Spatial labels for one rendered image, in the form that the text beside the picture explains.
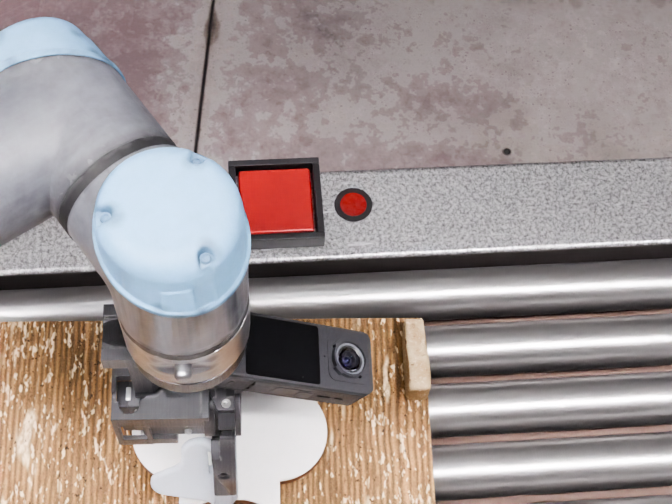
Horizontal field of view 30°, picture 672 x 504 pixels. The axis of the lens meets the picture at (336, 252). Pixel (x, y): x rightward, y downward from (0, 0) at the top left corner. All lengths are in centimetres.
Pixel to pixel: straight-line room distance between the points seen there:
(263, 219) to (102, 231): 42
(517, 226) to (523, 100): 119
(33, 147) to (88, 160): 3
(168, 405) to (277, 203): 28
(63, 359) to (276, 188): 22
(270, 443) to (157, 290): 34
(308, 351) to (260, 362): 4
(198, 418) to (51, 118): 23
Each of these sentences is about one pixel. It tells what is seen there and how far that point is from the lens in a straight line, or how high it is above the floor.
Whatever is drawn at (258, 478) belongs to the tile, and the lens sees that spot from 93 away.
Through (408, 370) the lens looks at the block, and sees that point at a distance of 94.
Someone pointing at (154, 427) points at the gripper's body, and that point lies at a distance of 83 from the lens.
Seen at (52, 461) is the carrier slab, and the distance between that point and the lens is 95.
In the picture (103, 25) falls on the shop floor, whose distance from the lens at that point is 230.
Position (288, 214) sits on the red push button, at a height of 93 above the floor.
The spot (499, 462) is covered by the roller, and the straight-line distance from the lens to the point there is 97.
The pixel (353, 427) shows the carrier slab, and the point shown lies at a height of 94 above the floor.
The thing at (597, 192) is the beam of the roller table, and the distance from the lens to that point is 109.
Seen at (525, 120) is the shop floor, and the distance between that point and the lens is 222.
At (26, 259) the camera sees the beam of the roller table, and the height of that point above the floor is 92.
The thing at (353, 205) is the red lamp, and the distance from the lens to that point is 105.
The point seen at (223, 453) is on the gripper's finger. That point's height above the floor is 105.
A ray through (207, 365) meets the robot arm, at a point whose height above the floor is 117.
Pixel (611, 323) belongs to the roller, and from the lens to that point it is 104.
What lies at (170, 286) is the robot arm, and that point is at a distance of 61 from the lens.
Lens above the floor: 184
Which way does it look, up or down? 64 degrees down
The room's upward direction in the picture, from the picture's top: 7 degrees clockwise
